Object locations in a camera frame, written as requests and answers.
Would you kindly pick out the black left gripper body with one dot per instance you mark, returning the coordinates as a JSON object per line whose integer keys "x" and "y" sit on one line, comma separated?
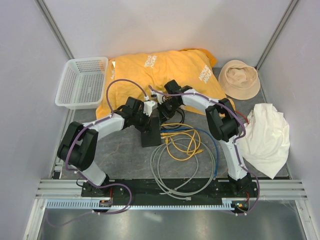
{"x": 141, "y": 121}

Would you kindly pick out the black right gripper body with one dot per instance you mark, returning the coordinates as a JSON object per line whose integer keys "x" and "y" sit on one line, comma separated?
{"x": 168, "y": 108}

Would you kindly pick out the black network switch box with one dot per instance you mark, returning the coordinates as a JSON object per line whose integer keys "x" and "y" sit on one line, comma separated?
{"x": 151, "y": 137}

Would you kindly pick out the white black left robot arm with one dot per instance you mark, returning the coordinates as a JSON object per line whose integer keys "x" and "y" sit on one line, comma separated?
{"x": 78, "y": 146}

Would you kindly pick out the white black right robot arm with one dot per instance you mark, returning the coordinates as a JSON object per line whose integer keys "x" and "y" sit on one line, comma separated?
{"x": 223, "y": 124}

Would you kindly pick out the orange printed t-shirt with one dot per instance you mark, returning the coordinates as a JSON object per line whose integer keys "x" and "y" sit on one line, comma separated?
{"x": 131, "y": 75}

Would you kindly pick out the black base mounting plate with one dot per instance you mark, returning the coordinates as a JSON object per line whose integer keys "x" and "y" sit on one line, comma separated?
{"x": 198, "y": 191}

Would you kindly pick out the white plastic perforated basket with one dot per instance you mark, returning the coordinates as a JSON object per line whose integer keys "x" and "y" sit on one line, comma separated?
{"x": 82, "y": 83}

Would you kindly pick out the beige bucket hat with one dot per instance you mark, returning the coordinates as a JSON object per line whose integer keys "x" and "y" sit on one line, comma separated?
{"x": 239, "y": 80}

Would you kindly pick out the white crumpled cloth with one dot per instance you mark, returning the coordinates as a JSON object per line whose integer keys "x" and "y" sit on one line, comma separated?
{"x": 267, "y": 140}

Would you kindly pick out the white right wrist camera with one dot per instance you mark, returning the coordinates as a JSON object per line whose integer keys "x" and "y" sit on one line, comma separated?
{"x": 157, "y": 96}

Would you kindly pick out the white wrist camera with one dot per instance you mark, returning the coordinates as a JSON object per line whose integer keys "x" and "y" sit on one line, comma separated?
{"x": 157, "y": 96}
{"x": 149, "y": 105}

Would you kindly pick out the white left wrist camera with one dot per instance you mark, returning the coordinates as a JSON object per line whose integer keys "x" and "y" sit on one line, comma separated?
{"x": 149, "y": 105}

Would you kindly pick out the grey slotted cable duct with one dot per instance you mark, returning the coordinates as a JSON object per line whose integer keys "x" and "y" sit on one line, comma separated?
{"x": 226, "y": 205}

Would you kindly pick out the aluminium frame rail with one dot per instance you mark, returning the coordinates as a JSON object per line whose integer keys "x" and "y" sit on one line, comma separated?
{"x": 277, "y": 189}

